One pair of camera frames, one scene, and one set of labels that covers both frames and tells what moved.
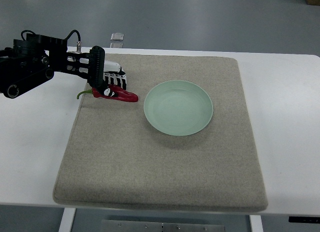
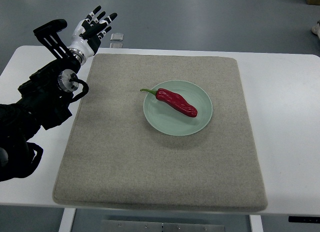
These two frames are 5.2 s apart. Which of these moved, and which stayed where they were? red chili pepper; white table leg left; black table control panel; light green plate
Moved: red chili pepper
Stayed: black table control panel; white table leg left; light green plate
